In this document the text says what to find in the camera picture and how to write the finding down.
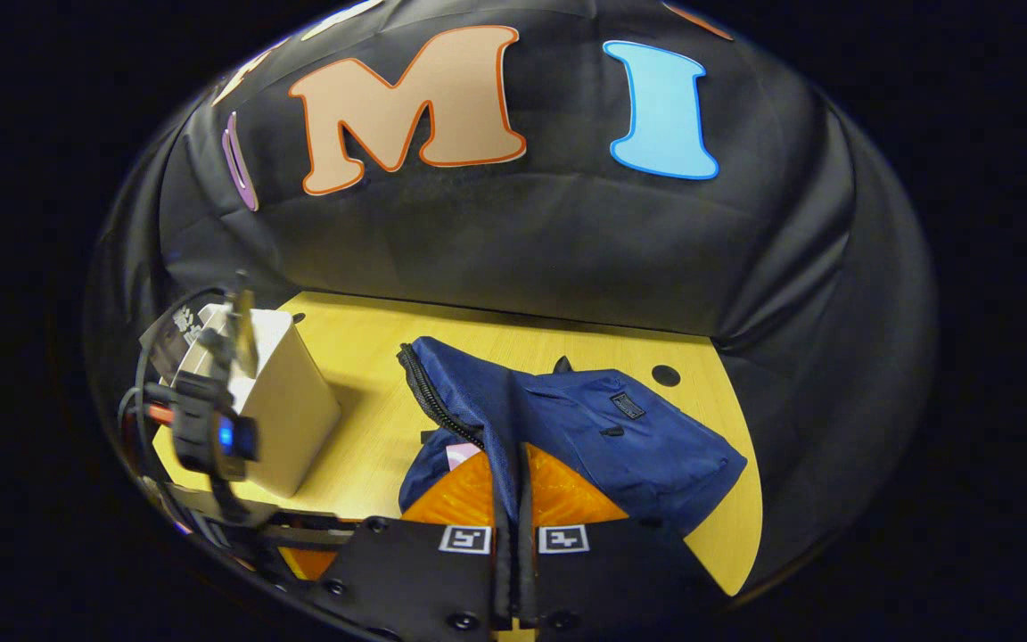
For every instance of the pink-edged white book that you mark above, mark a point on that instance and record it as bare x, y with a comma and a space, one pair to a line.
462, 456

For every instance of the white bookshelf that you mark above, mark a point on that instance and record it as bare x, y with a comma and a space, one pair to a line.
291, 419

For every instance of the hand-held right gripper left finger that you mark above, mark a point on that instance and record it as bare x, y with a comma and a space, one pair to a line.
503, 571

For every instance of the blue schoolbag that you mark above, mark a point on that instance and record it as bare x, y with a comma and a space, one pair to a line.
638, 446

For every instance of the black backdrop cloth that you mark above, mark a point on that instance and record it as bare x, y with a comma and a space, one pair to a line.
522, 232

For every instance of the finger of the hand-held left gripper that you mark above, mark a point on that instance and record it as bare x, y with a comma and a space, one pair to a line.
299, 539
255, 510

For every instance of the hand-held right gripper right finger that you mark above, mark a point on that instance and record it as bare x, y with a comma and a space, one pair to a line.
526, 571

